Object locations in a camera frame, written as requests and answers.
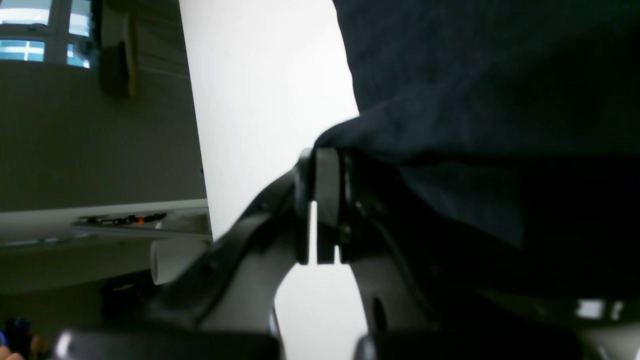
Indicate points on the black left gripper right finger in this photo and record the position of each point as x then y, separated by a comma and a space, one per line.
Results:
436, 289

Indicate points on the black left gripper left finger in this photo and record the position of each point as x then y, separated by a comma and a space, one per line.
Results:
220, 307

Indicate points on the black T-shirt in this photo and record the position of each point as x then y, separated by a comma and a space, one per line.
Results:
515, 125

